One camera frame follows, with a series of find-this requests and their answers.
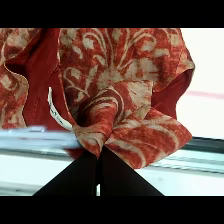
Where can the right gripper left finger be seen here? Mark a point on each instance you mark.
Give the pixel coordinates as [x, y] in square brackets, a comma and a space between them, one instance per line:
[78, 180]

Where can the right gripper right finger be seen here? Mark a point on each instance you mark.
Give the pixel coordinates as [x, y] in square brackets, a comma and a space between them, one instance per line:
[125, 181]

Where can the red patterned shirt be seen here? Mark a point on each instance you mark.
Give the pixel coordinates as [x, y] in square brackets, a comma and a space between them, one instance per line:
[110, 83]

